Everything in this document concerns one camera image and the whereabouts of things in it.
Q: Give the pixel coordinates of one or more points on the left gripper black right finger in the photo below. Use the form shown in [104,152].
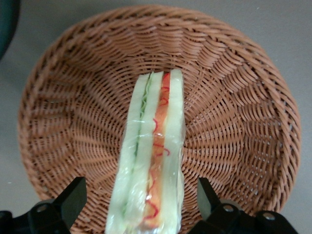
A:
[224,219]

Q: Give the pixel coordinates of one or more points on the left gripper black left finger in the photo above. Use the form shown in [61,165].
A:
[63,212]

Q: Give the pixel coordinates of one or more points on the triangle sandwich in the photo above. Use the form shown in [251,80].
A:
[146,146]

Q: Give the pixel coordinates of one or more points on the brown round wicker basket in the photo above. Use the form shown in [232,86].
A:
[73,109]

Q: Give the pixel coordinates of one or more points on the black control box machine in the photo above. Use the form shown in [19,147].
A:
[7,19]

